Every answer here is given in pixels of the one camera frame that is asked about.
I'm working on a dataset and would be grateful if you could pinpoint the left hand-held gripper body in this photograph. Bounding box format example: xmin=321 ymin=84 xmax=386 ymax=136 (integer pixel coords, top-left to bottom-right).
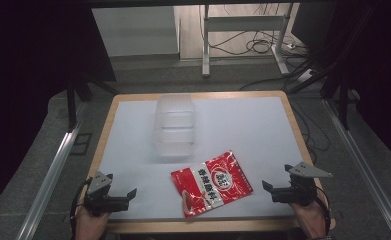
xmin=83 ymin=171 xmax=131 ymax=217

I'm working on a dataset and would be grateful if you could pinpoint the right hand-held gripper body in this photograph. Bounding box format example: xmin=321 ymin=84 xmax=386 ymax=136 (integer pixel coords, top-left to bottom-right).
xmin=271 ymin=161 xmax=334 ymax=207

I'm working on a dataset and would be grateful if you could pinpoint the red and white seasoning packet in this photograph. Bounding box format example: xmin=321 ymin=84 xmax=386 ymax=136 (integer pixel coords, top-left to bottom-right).
xmin=170 ymin=150 xmax=254 ymax=219

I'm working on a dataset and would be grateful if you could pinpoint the clear plastic storage box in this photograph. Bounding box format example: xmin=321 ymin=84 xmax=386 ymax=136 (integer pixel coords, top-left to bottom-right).
xmin=152 ymin=93 xmax=197 ymax=159

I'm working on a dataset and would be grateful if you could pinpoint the person's left hand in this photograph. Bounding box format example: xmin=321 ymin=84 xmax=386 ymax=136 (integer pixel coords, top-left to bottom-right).
xmin=74 ymin=202 xmax=111 ymax=240

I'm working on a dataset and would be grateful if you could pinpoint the person's right hand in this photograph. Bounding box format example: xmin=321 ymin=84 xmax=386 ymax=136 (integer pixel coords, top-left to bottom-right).
xmin=290 ymin=198 xmax=328 ymax=240

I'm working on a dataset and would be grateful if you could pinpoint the dark square floor plate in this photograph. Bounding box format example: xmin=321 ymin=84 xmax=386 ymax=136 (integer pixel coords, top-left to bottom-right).
xmin=70 ymin=132 xmax=93 ymax=156

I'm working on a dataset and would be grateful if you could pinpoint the black metal stand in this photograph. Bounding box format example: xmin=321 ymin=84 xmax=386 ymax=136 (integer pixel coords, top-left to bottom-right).
xmin=65 ymin=71 xmax=121 ymax=134
xmin=287 ymin=3 xmax=381 ymax=132

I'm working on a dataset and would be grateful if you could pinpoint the white power strip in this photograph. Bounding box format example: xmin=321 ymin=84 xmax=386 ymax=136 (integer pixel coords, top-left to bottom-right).
xmin=295 ymin=68 xmax=318 ymax=85

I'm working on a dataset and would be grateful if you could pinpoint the dark curtain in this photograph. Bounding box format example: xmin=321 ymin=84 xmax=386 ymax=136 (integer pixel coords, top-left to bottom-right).
xmin=291 ymin=0 xmax=391 ymax=171
xmin=0 ymin=0 xmax=117 ymax=218

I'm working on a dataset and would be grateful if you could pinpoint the white cabinet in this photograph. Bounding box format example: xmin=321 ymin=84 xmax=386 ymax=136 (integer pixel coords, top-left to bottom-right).
xmin=91 ymin=5 xmax=181 ymax=58

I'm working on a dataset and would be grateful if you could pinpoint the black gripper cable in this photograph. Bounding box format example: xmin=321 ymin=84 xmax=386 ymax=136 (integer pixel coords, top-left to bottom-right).
xmin=312 ymin=185 xmax=333 ymax=236
xmin=69 ymin=177 xmax=94 ymax=240

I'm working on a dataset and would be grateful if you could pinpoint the black floor cable beside table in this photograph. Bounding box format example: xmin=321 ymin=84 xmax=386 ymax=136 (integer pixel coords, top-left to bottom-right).
xmin=291 ymin=96 xmax=331 ymax=165

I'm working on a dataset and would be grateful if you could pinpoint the aluminium floor rail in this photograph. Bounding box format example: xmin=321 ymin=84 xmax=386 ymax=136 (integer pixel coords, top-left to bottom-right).
xmin=15 ymin=120 xmax=85 ymax=240
xmin=322 ymin=97 xmax=391 ymax=240

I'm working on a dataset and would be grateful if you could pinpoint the tangle of black floor cables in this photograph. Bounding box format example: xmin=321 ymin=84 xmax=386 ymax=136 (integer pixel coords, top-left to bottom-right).
xmin=198 ymin=3 xmax=317 ymax=92

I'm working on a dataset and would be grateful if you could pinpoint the white metal desk frame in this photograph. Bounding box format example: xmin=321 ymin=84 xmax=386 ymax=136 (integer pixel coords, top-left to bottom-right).
xmin=201 ymin=3 xmax=295 ymax=78

